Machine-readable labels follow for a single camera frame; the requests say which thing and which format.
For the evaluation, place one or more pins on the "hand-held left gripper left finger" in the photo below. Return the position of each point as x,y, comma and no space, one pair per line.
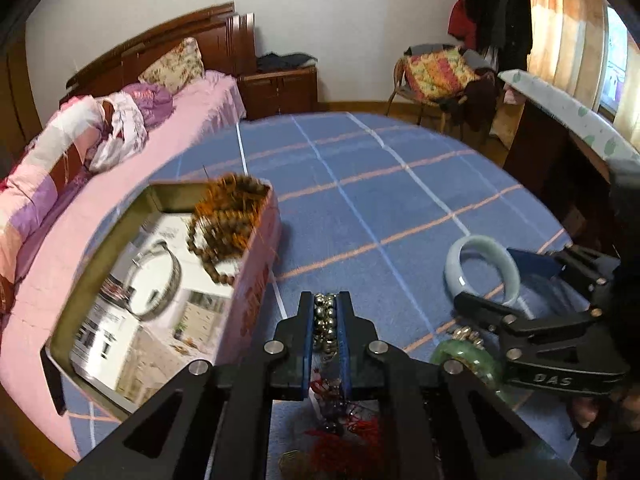
306,340

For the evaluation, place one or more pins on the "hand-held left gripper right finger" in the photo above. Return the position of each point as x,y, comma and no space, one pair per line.
344,340

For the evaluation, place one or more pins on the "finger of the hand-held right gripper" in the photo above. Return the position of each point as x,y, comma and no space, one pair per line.
532,262
480,310

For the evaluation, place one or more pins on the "pale jade bangle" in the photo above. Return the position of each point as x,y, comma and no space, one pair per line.
452,270

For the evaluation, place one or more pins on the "pink tin box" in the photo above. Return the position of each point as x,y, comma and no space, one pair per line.
255,270

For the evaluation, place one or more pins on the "dark wooden desk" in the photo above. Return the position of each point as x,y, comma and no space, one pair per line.
535,145

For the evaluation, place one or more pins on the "silver bangle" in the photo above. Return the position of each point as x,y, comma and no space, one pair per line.
177,280

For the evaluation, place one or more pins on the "blue plaid blanket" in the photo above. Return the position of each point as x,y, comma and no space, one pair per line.
375,185

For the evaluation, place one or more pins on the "window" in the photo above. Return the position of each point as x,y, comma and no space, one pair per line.
615,60

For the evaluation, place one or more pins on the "dark clothes pile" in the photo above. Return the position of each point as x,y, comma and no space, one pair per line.
480,95

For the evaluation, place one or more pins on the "striped beige curtain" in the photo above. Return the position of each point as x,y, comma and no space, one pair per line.
565,25

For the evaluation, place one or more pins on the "colourful patterned cushion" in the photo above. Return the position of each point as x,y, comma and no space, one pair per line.
435,72

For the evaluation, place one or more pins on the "wicker chair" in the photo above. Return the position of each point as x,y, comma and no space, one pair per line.
397,80

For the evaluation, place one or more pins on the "pink bed sheet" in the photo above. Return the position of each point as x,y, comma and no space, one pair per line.
165,135

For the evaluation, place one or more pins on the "wooden nightstand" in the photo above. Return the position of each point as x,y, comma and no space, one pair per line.
280,92

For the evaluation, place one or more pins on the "hanging dark coats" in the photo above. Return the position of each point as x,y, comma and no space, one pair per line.
495,5

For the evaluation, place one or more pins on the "dark folded clothes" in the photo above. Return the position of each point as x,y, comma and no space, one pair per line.
285,61

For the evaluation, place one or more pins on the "purple and white cloth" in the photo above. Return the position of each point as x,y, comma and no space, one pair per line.
145,97

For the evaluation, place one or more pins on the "floral pillow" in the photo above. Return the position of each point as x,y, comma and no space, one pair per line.
175,67

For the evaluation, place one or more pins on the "pink patchwork quilt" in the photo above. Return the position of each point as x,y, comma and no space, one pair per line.
35,185

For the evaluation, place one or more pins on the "wooden headboard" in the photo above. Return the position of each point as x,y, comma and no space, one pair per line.
150,55

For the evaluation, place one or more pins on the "wooden wardrobe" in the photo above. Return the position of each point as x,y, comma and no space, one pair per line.
20,100

